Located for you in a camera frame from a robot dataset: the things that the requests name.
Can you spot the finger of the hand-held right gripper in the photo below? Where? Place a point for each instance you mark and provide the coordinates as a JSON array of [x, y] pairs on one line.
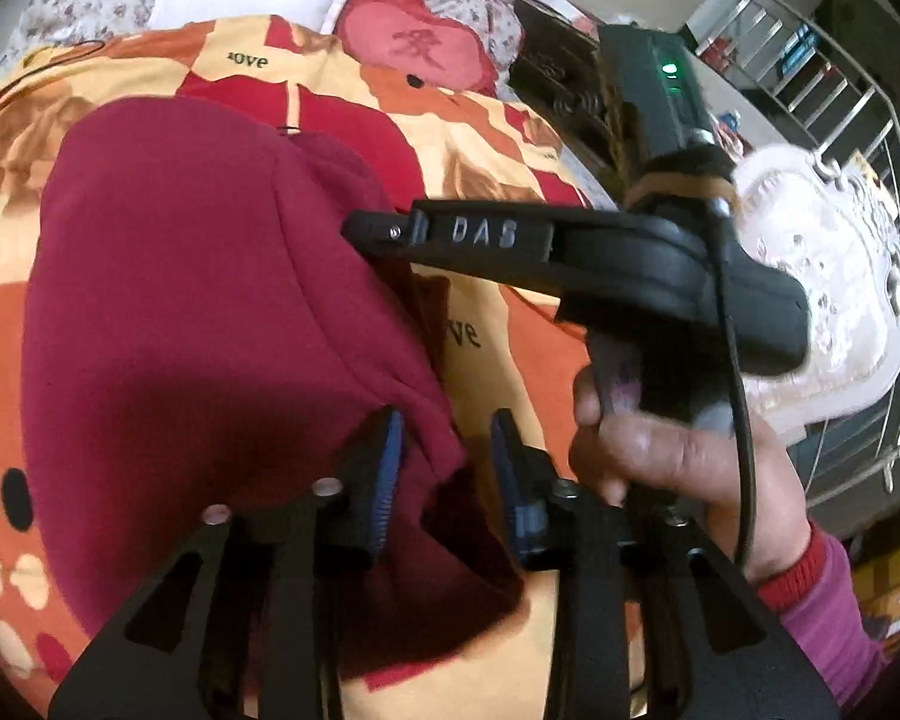
[[480, 236]]

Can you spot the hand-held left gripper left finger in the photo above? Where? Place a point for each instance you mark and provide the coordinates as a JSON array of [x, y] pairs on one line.
[[386, 487]]

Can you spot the maroon garment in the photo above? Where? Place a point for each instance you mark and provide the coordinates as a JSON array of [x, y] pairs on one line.
[[195, 300]]

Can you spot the printed patchwork blanket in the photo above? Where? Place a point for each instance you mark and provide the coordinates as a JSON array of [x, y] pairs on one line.
[[495, 157]]

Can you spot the person's right forearm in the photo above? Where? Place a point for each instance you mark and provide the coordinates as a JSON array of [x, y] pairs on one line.
[[825, 615]]

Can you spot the white ornate headboard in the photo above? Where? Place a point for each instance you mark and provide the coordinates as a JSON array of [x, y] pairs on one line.
[[832, 277]]

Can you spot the yellow box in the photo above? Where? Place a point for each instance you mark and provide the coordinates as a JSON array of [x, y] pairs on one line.
[[889, 592]]

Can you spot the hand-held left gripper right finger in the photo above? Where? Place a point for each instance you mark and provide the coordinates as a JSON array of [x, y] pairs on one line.
[[511, 487]]

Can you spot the person's right hand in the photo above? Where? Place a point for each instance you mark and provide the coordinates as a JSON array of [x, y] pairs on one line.
[[682, 465]]

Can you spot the red heart pillow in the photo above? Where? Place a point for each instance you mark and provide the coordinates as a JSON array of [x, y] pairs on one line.
[[412, 37]]

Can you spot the dark wooden headboard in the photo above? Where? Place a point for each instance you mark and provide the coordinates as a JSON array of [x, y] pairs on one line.
[[562, 75]]

